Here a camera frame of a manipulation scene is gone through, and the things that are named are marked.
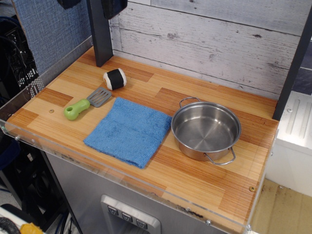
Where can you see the green handled grey toy spatula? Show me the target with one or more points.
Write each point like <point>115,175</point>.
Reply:
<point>96,99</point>

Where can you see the clear acrylic table guard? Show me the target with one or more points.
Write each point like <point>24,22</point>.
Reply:
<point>185,195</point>

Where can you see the white ridged box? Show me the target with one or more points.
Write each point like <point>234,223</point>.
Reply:
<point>290,162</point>

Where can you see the blue folded cloth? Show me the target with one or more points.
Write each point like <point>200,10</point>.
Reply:
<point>130,132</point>

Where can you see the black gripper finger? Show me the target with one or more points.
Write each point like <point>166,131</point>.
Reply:
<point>112,8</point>
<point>67,4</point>

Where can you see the dark grey post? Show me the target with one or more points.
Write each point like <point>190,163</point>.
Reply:
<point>294,68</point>
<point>100,32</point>

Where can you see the silver dispenser button panel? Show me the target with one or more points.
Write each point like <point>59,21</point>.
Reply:
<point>125,219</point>

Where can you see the black plastic crate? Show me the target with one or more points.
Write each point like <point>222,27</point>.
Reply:
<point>17,65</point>

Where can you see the dark grey right post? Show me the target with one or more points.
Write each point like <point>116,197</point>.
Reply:
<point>294,68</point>

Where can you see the stainless steel pot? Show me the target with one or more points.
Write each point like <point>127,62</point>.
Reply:
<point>206,131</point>

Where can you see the dark grey left post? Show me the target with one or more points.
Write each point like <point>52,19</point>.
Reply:
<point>100,32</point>

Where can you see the black and white sushi roll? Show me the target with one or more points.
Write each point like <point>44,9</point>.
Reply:
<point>115,79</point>

